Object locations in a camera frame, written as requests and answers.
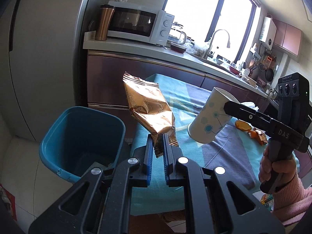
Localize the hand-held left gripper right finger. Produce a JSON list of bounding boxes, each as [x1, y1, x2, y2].
[[163, 134, 285, 234]]

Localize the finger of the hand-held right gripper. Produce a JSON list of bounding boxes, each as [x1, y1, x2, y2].
[[224, 101, 279, 134]]

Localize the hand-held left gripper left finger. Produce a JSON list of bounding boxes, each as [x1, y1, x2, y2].
[[28, 135, 156, 234]]

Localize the white dotted paper cup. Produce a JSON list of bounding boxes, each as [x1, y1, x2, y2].
[[188, 87, 240, 144]]

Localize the gold snack wrapper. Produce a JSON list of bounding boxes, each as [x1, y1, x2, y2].
[[122, 72, 179, 158]]

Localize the blue plastic trash bin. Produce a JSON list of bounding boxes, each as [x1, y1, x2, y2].
[[39, 106, 126, 183]]

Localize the person's right forearm pink sleeve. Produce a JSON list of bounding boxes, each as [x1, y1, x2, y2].
[[272, 173, 308, 227]]

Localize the person's right hand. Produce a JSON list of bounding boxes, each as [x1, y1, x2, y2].
[[258, 147, 298, 189]]

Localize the orange peel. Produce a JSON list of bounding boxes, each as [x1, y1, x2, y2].
[[250, 129, 269, 147], [235, 120, 253, 131]]

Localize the white folded towel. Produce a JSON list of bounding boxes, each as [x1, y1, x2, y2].
[[241, 101, 261, 112]]

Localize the teal and purple tablecloth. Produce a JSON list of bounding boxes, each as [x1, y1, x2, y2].
[[129, 74, 300, 216]]

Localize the clear plastic bags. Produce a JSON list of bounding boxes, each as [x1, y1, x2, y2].
[[186, 41, 207, 57]]

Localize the white water heater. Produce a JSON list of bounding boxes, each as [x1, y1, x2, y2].
[[259, 17, 277, 49]]

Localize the colourful plastic packaging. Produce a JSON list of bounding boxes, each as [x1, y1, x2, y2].
[[260, 194, 275, 210]]

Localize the steel kitchen faucet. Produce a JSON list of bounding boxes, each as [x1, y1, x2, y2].
[[207, 29, 231, 59]]

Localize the kitchen counter with cabinets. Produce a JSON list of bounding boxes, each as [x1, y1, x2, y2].
[[83, 30, 281, 133]]

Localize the dark kettle base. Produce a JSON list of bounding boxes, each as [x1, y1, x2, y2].
[[170, 42, 187, 53]]

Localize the glass electric kettle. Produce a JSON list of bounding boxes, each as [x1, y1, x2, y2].
[[168, 22, 188, 45]]

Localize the kitchen window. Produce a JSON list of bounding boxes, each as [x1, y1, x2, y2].
[[163, 0, 261, 64]]

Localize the white microwave oven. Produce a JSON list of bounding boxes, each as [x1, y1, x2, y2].
[[107, 1, 175, 45]]

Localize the red printed packaging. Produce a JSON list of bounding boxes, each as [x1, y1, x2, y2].
[[0, 184, 17, 221]]

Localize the grey refrigerator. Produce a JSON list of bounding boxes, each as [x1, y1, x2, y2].
[[0, 0, 98, 142]]

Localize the copper travel tumbler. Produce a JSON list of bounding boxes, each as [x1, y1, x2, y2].
[[95, 4, 115, 41]]

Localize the pink wall cabinet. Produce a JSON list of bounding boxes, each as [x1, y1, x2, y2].
[[273, 19, 303, 56]]

